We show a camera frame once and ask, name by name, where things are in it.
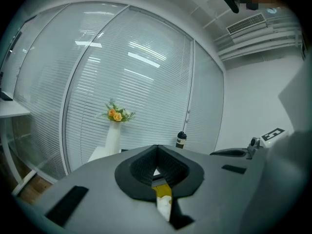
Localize white ceiling pipes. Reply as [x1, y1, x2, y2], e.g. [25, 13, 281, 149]
[214, 27, 303, 61]

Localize grey gripper camera box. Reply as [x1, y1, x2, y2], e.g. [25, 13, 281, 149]
[248, 136, 261, 156]

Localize yellow and orange flower bouquet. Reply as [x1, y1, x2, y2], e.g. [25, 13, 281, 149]
[101, 98, 136, 123]

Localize yellow tissue box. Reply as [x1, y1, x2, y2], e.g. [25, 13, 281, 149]
[151, 182, 173, 204]

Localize black drinking bottle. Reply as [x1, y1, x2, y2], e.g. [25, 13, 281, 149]
[175, 131, 187, 149]

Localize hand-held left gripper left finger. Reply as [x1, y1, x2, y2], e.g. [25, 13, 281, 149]
[14, 144, 176, 234]

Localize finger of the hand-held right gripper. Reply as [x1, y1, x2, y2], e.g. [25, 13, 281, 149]
[210, 148, 248, 157]

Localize white side desk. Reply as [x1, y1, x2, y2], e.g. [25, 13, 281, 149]
[0, 98, 38, 197]

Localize white air conditioner vent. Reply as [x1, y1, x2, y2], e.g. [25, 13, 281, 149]
[226, 13, 267, 36]

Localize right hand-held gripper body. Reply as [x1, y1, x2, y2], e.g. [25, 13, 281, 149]
[246, 128, 286, 159]

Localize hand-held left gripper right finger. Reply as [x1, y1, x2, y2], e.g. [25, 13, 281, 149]
[157, 144, 269, 234]

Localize white vase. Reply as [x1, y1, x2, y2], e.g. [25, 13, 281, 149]
[104, 120, 122, 156]

